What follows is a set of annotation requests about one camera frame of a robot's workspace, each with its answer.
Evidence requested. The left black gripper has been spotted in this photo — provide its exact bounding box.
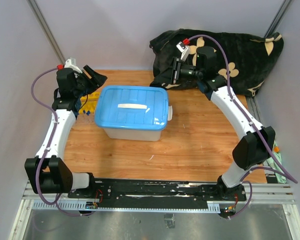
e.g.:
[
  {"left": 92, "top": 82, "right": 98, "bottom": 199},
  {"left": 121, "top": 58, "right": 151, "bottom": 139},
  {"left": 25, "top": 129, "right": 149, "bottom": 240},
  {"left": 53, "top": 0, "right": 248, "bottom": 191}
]
[{"left": 73, "top": 65, "right": 107, "bottom": 98}]

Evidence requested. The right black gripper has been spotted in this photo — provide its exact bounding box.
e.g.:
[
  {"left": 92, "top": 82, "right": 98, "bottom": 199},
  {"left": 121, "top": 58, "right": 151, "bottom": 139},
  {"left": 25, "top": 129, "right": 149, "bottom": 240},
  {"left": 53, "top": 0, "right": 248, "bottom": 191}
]
[{"left": 154, "top": 57, "right": 203, "bottom": 85}]

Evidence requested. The yellow test tube rack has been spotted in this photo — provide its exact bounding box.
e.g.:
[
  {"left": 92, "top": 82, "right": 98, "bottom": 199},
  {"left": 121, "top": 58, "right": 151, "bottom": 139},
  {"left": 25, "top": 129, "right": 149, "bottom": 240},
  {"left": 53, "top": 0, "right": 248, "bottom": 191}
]
[{"left": 79, "top": 91, "right": 100, "bottom": 114}]

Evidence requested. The blue plastic tray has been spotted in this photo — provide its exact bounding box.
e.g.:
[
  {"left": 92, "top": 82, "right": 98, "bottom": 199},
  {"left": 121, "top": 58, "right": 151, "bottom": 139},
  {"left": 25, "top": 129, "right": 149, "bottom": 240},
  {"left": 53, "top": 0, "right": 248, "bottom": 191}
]
[{"left": 94, "top": 85, "right": 172, "bottom": 131}]

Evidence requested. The clear plastic tube rack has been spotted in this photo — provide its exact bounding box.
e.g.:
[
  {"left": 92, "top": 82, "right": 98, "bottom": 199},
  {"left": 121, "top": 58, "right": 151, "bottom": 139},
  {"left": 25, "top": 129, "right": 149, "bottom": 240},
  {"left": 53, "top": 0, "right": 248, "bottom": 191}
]
[{"left": 75, "top": 113, "right": 95, "bottom": 125}]

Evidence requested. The white plastic bin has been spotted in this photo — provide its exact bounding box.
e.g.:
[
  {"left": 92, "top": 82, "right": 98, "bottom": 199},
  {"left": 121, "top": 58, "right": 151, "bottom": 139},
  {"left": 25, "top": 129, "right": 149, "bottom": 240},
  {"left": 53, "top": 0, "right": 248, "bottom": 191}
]
[{"left": 103, "top": 104, "right": 174, "bottom": 142}]

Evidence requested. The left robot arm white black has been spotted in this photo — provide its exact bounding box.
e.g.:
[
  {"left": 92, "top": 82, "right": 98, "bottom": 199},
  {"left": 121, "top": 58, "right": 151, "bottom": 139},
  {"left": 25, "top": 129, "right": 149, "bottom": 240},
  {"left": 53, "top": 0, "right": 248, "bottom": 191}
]
[{"left": 24, "top": 63, "right": 107, "bottom": 198}]

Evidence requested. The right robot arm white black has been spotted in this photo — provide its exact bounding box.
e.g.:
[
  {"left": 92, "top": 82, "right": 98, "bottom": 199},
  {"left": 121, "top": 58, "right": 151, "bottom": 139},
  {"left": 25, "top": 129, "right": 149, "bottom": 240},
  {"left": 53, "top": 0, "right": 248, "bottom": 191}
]
[{"left": 161, "top": 42, "right": 275, "bottom": 200}]

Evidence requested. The black floral blanket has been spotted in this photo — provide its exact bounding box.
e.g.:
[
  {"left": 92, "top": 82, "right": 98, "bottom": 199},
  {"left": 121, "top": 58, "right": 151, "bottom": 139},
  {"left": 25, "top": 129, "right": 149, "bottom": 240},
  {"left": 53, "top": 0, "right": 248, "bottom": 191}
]
[{"left": 149, "top": 28, "right": 284, "bottom": 97}]

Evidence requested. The green cloth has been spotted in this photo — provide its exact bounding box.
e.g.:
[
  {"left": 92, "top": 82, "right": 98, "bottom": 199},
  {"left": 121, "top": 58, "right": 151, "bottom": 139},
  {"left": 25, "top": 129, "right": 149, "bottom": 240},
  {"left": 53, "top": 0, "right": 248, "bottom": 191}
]
[{"left": 267, "top": 142, "right": 288, "bottom": 185}]

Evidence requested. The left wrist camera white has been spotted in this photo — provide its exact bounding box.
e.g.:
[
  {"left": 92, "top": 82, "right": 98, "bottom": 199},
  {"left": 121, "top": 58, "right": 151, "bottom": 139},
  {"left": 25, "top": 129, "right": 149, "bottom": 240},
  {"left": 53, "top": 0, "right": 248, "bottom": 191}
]
[{"left": 56, "top": 57, "right": 83, "bottom": 74}]

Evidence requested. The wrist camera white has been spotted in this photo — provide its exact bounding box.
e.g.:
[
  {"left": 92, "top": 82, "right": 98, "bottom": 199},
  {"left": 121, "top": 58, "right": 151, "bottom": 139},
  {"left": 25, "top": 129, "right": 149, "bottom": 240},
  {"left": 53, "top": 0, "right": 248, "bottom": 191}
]
[
  {"left": 56, "top": 57, "right": 83, "bottom": 74},
  {"left": 176, "top": 41, "right": 190, "bottom": 62}
]

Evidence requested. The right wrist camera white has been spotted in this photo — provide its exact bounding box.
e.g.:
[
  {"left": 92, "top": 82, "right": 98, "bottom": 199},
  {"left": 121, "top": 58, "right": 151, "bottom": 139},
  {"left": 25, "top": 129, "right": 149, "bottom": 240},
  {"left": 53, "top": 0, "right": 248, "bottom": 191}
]
[{"left": 176, "top": 41, "right": 190, "bottom": 62}]

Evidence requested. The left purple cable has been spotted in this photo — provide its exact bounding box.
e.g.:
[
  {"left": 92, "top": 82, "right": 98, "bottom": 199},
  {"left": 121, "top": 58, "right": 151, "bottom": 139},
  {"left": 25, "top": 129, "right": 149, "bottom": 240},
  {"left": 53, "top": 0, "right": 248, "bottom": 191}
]
[{"left": 30, "top": 66, "right": 101, "bottom": 217}]

